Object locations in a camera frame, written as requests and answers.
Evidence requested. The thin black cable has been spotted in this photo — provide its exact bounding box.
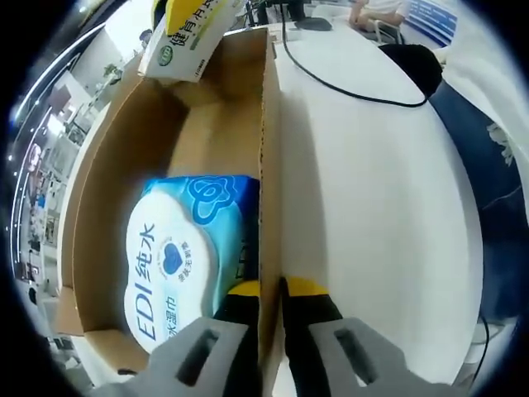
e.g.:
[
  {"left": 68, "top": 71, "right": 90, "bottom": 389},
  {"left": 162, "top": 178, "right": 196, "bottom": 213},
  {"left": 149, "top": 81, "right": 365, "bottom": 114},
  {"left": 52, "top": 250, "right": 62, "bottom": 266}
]
[{"left": 474, "top": 318, "right": 492, "bottom": 345}]

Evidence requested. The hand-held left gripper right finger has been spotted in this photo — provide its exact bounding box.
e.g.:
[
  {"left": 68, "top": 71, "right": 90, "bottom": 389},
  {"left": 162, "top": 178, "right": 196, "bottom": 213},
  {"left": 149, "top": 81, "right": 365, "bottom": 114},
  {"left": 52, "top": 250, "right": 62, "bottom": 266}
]
[{"left": 280, "top": 275, "right": 415, "bottom": 397}]

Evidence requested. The blue wet wipes pack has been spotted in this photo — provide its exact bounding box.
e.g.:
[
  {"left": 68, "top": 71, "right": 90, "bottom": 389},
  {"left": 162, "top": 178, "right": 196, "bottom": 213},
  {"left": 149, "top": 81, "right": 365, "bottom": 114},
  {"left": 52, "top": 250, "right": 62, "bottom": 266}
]
[{"left": 122, "top": 173, "right": 262, "bottom": 356}]

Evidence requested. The white green carton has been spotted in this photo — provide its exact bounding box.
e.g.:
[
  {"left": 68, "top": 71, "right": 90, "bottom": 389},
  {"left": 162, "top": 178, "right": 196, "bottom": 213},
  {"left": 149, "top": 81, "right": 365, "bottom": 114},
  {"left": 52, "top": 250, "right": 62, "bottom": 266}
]
[{"left": 136, "top": 0, "right": 237, "bottom": 84}]

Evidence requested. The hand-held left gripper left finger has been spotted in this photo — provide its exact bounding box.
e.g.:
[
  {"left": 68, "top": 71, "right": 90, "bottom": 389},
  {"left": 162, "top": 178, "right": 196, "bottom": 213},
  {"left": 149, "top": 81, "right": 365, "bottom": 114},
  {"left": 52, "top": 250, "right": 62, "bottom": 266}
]
[{"left": 93, "top": 282, "right": 263, "bottom": 397}]

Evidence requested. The black monitor stand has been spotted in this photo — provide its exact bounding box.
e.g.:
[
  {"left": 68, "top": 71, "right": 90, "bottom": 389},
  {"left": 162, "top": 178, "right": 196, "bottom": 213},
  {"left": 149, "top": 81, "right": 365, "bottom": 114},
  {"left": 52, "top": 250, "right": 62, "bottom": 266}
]
[{"left": 279, "top": 0, "right": 335, "bottom": 33}]

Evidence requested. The blue white banner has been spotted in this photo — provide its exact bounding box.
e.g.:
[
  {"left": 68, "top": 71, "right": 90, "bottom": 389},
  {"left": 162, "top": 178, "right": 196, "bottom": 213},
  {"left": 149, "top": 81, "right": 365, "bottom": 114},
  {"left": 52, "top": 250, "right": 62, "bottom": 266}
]
[{"left": 407, "top": 0, "right": 459, "bottom": 45}]

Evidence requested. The black cloth bundle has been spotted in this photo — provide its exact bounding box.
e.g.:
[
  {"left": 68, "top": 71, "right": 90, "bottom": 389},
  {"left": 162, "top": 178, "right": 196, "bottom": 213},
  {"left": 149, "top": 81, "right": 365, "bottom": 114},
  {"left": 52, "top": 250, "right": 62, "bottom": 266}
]
[{"left": 377, "top": 42, "right": 445, "bottom": 98}]

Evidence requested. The white office chair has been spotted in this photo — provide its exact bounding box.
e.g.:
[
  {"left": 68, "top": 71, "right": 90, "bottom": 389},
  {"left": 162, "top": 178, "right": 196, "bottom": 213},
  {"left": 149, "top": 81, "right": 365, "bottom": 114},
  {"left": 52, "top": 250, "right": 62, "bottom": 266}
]
[{"left": 369, "top": 18, "right": 406, "bottom": 45}]

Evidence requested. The brown cardboard shoe box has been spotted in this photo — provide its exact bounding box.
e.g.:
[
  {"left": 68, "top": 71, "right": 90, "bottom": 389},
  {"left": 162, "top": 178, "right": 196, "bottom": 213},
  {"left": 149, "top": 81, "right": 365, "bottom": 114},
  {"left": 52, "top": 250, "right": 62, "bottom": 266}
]
[{"left": 52, "top": 26, "right": 287, "bottom": 397}]

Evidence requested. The person's white shirt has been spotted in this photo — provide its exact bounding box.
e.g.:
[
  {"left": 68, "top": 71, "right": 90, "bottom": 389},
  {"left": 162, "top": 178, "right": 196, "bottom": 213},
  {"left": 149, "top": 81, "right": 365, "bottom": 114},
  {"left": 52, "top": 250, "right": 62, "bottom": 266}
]
[{"left": 441, "top": 16, "right": 529, "bottom": 169}]

